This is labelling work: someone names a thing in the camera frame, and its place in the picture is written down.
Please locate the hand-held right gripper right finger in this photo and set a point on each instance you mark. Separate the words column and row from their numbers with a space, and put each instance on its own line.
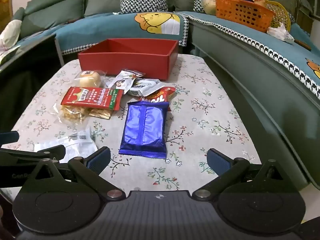
column 217, row 161

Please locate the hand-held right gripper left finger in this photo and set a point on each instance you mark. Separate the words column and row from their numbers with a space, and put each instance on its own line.
column 100, row 158

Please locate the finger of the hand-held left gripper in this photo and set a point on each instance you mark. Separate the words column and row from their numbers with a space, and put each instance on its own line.
column 32, row 153
column 8, row 137

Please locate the clear white barcode packet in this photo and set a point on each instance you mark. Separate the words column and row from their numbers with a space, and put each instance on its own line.
column 75, row 142

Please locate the clear packet of yellow crackers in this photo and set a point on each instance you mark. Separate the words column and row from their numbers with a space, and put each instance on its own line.
column 72, row 113

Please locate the blue foil snack packet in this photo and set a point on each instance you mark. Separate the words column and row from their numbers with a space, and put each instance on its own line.
column 143, row 127

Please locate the red and green snack packet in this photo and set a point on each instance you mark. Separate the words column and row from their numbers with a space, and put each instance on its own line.
column 87, row 97

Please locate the round pastry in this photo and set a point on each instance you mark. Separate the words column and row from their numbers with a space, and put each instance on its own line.
column 90, row 80

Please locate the white picture snack packet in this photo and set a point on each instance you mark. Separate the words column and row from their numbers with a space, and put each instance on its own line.
column 122, row 81

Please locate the white and grey snack packet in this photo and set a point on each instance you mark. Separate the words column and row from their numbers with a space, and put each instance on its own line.
column 143, row 87

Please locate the red chips packet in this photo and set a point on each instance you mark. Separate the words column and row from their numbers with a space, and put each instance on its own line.
column 160, row 93

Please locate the red cardboard box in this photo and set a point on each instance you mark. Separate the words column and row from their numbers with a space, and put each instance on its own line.
column 125, row 62

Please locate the floral tablecloth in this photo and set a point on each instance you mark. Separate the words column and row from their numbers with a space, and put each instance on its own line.
column 200, row 105

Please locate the black side table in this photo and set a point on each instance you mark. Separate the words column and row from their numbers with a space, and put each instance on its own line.
column 25, row 80

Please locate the green sofa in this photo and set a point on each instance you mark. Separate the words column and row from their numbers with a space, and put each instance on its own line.
column 250, row 80

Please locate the cream pillow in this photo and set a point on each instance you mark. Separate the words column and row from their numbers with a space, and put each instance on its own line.
column 10, row 32

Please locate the teal lion sofa cover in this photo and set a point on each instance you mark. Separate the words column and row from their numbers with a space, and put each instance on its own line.
column 100, row 30

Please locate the teal houndstooth-trim sofa cover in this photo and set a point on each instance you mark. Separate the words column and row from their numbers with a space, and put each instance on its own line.
column 287, row 48

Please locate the crumpled white tissue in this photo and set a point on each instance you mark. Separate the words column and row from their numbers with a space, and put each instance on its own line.
column 280, row 33

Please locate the orange plastic basket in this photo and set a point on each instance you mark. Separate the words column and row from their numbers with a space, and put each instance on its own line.
column 240, row 12

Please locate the yellow woven basket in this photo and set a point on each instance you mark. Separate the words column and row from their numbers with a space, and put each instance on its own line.
column 280, row 12

